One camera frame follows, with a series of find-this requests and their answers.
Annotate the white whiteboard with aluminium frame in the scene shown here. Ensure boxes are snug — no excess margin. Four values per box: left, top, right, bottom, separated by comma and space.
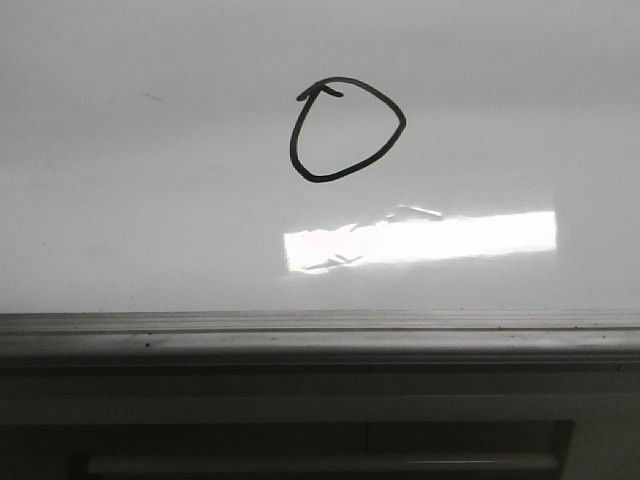
1, 1, 639, 369

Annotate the grey whiteboard marker tray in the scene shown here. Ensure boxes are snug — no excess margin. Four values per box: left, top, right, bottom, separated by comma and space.
1, 369, 639, 479

